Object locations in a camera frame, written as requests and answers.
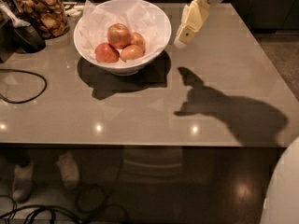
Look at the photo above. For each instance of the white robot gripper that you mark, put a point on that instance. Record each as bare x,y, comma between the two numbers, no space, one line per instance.
194,16

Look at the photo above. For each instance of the red-yellow apple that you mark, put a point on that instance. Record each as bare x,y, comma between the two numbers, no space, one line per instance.
119,36

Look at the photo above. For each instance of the front right yellow-red apple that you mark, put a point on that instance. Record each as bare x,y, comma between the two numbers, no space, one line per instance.
131,52

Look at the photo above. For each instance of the front left red apple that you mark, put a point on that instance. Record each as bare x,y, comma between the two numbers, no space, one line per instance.
105,53

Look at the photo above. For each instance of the white ceramic bowl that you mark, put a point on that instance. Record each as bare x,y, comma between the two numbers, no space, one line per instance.
124,68

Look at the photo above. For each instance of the small white items behind bowl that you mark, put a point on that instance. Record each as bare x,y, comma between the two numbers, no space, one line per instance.
73,9

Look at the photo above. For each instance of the white crumpled paper liner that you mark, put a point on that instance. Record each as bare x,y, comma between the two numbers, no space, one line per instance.
93,25

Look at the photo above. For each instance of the glass jar of dried chips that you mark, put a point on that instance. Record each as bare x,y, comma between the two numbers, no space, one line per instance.
47,16

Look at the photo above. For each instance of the black appliance with scoop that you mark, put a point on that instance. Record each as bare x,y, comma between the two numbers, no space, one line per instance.
25,35

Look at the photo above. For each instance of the white shoe right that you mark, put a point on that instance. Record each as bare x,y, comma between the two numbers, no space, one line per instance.
68,169

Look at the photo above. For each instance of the white shoe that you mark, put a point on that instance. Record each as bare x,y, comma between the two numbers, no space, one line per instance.
68,169
23,182

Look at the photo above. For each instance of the white shoe left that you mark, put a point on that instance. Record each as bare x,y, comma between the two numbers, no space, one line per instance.
23,182

